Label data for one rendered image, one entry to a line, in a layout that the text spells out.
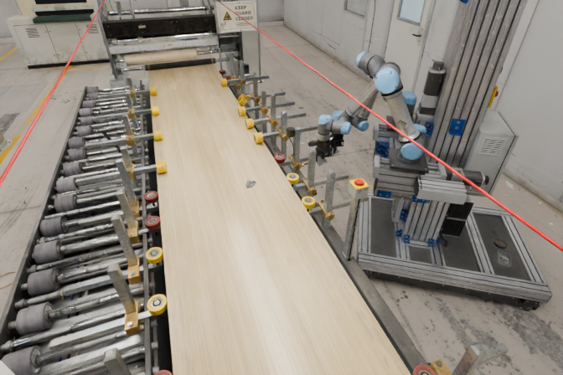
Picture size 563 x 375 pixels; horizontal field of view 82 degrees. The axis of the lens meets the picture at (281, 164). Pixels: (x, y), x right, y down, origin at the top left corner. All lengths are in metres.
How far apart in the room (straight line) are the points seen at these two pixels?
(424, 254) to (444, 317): 0.44
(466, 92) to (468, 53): 0.22
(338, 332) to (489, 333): 1.55
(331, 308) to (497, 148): 1.42
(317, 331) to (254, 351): 0.25
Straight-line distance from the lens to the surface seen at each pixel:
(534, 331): 2.99
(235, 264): 1.62
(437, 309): 2.77
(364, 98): 1.98
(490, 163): 2.39
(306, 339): 1.42
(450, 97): 2.17
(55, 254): 2.11
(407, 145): 1.90
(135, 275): 1.80
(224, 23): 4.19
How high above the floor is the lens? 2.16
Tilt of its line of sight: 34 degrees down
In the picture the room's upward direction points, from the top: straight up
